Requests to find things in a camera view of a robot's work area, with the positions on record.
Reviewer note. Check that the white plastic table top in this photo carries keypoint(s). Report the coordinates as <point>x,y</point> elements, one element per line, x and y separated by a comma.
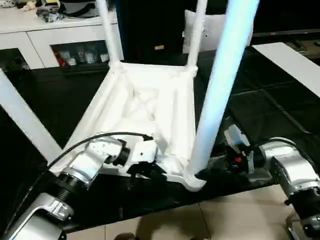
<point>175,112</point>

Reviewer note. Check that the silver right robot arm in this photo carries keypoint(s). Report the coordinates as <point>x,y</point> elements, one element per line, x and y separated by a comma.
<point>292,162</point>

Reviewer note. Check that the chrome chair leg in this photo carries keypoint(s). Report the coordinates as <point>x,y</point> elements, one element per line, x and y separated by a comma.
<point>290,225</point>

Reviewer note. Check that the small white jar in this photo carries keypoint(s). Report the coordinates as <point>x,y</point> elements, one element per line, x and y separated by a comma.
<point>103,58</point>
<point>88,57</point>
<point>72,61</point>

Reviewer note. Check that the grey cushion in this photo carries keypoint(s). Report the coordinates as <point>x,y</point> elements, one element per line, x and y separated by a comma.
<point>212,40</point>

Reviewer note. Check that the red box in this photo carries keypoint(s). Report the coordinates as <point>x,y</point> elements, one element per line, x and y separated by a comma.
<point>60,58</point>

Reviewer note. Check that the white sideboard with glass doors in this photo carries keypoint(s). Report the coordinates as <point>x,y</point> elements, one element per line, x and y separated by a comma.
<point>37,35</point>

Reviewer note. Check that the grey helmet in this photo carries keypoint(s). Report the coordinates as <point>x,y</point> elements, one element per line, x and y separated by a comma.
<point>80,8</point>

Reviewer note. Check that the dark clutter pile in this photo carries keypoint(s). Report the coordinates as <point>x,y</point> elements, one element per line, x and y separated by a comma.
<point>48,15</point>

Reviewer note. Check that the small yellow black box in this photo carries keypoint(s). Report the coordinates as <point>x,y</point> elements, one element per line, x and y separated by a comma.
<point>52,2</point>

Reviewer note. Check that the small pink toy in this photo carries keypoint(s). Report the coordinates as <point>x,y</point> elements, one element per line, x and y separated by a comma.
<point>28,6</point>

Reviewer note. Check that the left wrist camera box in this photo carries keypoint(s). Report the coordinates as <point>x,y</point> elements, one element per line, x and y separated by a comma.
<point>142,152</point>

